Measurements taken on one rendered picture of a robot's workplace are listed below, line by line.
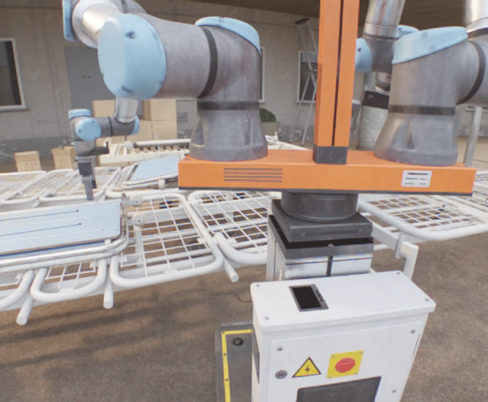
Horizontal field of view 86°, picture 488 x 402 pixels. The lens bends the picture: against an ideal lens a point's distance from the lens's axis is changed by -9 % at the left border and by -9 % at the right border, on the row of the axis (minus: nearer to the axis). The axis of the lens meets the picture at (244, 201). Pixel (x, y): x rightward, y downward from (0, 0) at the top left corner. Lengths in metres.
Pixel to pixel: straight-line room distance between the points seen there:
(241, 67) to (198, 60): 0.08
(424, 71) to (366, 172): 0.19
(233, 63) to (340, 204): 0.30
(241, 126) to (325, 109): 0.14
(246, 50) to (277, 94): 7.54
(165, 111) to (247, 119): 4.25
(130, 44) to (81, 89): 6.66
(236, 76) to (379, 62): 0.40
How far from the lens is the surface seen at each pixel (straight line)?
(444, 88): 0.58
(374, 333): 0.54
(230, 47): 0.51
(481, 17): 0.71
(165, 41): 0.45
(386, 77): 0.95
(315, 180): 0.50
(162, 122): 4.74
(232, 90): 0.50
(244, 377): 0.93
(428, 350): 1.58
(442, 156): 0.58
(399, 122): 0.58
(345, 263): 0.58
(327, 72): 0.49
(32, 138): 7.34
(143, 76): 0.43
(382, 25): 0.78
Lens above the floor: 1.00
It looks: 19 degrees down
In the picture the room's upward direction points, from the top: straight up
